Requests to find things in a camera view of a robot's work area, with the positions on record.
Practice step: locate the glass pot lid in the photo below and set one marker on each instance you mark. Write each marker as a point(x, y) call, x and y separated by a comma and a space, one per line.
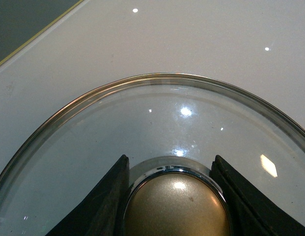
point(171, 127)

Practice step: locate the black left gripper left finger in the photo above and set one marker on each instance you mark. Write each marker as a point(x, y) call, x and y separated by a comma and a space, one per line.
point(101, 211)

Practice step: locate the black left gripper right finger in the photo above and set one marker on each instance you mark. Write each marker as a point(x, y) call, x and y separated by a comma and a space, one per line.
point(251, 212)

